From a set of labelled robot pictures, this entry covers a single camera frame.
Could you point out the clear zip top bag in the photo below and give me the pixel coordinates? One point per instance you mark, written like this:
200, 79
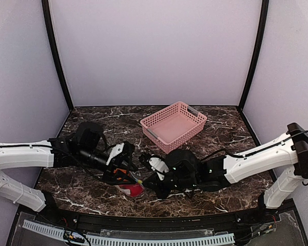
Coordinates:
125, 182

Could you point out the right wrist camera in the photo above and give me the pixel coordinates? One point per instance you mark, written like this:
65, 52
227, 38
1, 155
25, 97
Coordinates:
154, 163

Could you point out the left black corner post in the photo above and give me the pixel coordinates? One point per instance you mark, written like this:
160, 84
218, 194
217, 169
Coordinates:
55, 53

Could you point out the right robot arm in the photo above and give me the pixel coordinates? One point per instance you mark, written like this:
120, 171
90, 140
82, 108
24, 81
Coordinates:
181, 169

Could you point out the black corner post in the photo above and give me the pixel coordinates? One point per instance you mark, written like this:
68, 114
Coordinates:
55, 53
255, 54

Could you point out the red toy fruit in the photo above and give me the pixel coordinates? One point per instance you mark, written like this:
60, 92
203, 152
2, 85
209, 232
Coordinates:
134, 190

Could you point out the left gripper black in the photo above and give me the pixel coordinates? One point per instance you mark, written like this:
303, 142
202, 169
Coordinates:
128, 159

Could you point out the white slotted cable duct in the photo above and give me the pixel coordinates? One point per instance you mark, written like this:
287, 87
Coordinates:
75, 238

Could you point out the black front frame rail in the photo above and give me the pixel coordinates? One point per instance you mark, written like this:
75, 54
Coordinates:
239, 222

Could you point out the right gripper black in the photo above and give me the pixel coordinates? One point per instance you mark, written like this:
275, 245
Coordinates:
152, 171

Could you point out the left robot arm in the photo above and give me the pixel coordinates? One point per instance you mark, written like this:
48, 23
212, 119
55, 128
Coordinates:
86, 148

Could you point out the orange toy fruit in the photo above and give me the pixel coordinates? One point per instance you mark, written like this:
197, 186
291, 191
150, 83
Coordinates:
120, 174

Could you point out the clear acrylic plate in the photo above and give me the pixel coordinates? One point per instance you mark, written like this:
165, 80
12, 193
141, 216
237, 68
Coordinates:
156, 235

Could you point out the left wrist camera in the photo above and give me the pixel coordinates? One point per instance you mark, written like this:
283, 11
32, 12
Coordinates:
121, 154

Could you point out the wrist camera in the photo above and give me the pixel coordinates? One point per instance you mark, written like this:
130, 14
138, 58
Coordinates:
154, 163
121, 154

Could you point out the pink plastic basket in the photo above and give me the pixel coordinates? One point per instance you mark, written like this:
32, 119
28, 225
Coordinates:
173, 126

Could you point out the right black corner post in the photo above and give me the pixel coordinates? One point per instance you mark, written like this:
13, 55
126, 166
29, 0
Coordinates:
255, 54

